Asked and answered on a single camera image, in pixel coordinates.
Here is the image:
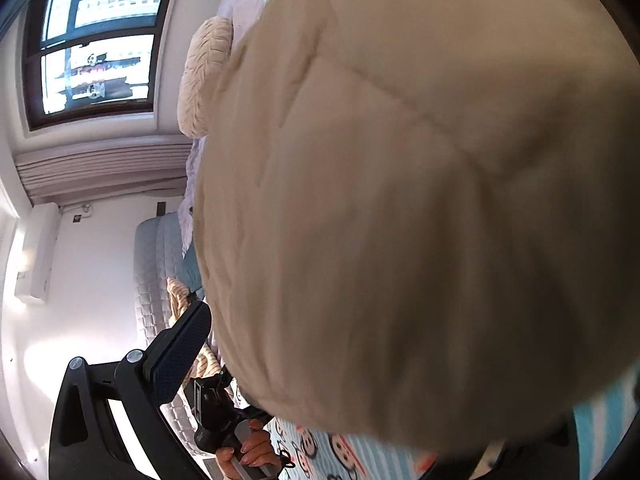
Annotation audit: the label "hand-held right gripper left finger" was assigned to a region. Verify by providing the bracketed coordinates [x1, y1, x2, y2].
[47, 301, 213, 480]

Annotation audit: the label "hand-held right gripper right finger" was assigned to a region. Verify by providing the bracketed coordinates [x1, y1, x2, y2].
[480, 420, 583, 480]

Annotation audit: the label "tan puffer jacket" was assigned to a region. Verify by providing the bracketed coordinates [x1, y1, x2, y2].
[187, 0, 640, 453]

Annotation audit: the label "person's left hand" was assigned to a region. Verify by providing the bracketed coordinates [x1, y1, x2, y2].
[215, 421, 281, 480]

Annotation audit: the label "orange striped cream cloth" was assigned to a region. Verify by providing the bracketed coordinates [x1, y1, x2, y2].
[166, 277, 227, 382]

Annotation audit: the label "blue jeans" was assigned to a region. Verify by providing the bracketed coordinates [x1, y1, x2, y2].
[181, 250, 206, 292]

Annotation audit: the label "grey quilted headboard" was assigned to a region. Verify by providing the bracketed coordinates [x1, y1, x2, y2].
[132, 210, 203, 461]

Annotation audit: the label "monkey print striped blanket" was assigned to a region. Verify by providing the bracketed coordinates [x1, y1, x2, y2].
[235, 0, 640, 480]

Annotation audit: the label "white air conditioner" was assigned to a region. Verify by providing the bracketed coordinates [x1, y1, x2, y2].
[14, 202, 62, 306]

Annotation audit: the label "mauve curtain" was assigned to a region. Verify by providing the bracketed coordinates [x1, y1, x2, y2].
[14, 139, 194, 206]

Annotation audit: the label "round cream pillow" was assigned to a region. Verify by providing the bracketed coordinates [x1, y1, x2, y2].
[177, 16, 236, 138]

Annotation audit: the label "dark framed window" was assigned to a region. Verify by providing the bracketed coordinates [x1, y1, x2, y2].
[22, 0, 184, 132]

